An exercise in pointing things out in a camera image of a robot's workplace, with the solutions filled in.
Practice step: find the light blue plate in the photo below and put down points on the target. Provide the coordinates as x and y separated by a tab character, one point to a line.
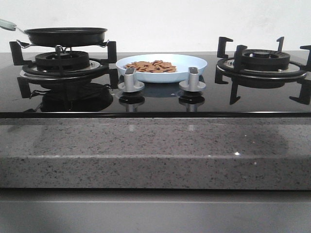
182	63

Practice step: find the brown meat pieces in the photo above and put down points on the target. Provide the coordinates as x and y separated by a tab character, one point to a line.
157	66

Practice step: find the black frying pan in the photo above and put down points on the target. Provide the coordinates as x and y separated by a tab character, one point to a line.
63	36

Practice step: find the left silver stove knob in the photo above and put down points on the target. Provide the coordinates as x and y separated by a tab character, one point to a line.
130	84

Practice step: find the silver stove knob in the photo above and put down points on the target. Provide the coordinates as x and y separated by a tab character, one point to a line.
130	84
192	84

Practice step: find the right silver stove knob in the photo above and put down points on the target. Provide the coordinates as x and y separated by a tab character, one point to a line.
192	84

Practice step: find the black glass gas cooktop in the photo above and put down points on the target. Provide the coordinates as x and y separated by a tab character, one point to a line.
224	96

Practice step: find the left burner with grate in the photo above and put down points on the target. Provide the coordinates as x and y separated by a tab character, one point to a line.
62	65

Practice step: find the burner with grate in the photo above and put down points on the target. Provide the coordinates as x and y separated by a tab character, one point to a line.
265	69
62	65

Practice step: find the right burner with grate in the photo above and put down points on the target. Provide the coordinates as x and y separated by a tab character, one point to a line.
265	69

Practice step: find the grey cabinet front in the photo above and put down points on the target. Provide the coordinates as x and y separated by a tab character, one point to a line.
153	211

